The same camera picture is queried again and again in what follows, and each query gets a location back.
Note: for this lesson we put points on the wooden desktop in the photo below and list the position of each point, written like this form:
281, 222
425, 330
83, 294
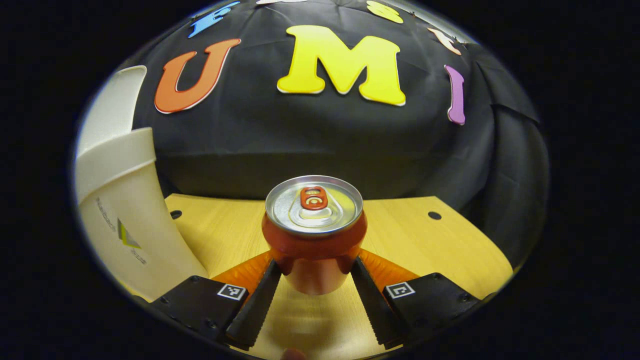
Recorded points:
425, 240

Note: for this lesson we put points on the white garbage bin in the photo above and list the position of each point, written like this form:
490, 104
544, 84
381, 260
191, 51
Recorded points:
130, 210

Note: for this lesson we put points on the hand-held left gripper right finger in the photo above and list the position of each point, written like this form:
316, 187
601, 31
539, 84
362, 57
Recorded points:
372, 305

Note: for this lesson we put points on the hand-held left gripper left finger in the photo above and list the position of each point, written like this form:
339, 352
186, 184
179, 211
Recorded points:
257, 310

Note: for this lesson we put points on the orange pop can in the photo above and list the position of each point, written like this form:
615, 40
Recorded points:
315, 240

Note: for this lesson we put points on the black backdrop cloth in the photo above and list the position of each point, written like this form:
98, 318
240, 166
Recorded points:
325, 140

